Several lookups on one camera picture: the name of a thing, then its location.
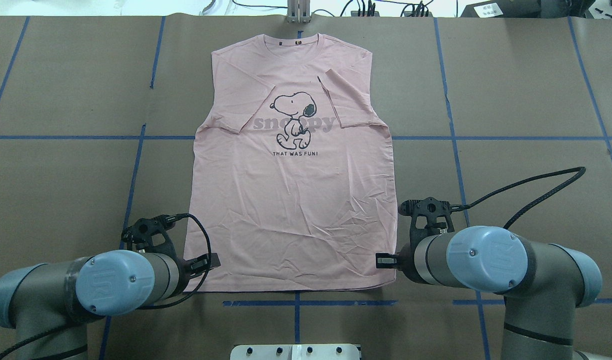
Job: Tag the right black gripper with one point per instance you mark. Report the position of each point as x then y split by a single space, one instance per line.
405 262

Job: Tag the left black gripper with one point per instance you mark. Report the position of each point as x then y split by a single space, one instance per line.
186 267

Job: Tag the pink Snoopy t-shirt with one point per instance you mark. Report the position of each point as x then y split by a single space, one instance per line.
293 174

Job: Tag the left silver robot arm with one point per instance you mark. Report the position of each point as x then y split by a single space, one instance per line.
50 305

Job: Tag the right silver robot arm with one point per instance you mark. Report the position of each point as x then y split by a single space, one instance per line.
542 284

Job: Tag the black device top right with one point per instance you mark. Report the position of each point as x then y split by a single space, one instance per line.
541 9

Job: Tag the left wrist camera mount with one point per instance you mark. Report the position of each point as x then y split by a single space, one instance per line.
150 235

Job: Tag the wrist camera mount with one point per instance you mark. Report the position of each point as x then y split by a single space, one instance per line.
429 217
150 235

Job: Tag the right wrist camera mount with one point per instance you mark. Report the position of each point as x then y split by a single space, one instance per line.
429 217

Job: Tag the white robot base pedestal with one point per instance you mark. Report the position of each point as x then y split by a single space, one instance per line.
311 351

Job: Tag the aluminium frame post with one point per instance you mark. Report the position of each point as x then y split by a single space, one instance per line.
299 12

